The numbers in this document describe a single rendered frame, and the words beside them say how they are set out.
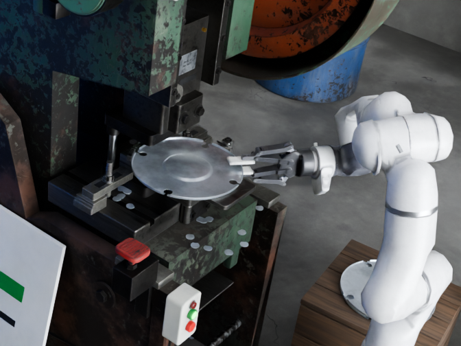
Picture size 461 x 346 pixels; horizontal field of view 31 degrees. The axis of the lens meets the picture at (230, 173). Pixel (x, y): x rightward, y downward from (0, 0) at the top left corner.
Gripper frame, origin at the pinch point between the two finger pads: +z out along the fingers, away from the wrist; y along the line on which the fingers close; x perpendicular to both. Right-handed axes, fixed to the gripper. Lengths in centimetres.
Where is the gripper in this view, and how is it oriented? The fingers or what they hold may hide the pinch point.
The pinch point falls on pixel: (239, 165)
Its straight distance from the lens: 222.2
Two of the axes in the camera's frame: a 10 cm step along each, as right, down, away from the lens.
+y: 1.3, -8.3, -5.4
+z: -9.5, 0.4, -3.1
